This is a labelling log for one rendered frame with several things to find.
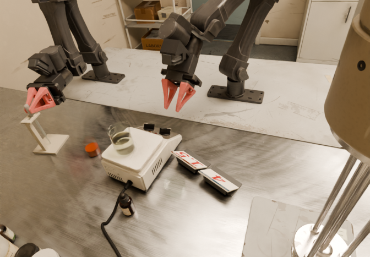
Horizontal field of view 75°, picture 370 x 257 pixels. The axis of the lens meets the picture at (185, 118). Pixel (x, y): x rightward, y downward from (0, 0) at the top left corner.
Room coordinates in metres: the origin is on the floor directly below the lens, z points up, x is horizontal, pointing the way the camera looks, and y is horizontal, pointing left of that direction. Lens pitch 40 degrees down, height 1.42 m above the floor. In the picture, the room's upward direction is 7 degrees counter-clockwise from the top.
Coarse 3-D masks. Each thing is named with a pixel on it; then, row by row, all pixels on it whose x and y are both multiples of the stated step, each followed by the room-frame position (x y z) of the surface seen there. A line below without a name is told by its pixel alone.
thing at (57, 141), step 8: (24, 120) 0.56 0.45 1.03; (32, 120) 0.55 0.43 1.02; (32, 128) 0.55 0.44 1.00; (40, 136) 0.55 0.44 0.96; (48, 136) 0.61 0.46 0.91; (56, 136) 0.61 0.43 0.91; (64, 136) 0.60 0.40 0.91; (40, 144) 0.54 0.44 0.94; (48, 144) 0.57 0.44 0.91; (56, 144) 0.57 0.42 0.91; (40, 152) 0.54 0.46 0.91; (48, 152) 0.54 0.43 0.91; (56, 152) 0.53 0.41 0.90
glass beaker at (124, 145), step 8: (112, 128) 0.44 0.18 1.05; (120, 128) 0.45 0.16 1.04; (128, 128) 0.45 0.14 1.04; (112, 136) 0.43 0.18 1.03; (120, 136) 0.40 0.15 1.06; (128, 136) 0.41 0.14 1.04; (112, 144) 0.42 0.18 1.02; (120, 144) 0.40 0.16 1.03; (128, 144) 0.41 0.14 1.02; (120, 152) 0.40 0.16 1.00; (128, 152) 0.41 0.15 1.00
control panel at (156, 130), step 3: (141, 129) 0.53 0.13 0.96; (156, 129) 0.54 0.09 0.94; (159, 129) 0.55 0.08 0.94; (150, 132) 0.51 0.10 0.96; (153, 132) 0.52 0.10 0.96; (156, 132) 0.52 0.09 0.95; (159, 132) 0.52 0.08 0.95; (171, 132) 0.53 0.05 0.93; (162, 135) 0.49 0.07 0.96; (168, 135) 0.50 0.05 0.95; (171, 135) 0.50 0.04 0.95; (174, 135) 0.50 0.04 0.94; (165, 138) 0.47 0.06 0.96; (168, 138) 0.48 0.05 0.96
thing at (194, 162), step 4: (176, 152) 0.45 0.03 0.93; (180, 152) 0.45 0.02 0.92; (184, 152) 0.46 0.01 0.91; (184, 156) 0.44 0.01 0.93; (188, 156) 0.44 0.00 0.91; (188, 160) 0.42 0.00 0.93; (192, 160) 0.42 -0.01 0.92; (196, 160) 0.43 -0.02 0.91; (192, 164) 0.40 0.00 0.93; (196, 164) 0.40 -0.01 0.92; (200, 164) 0.41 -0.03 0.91
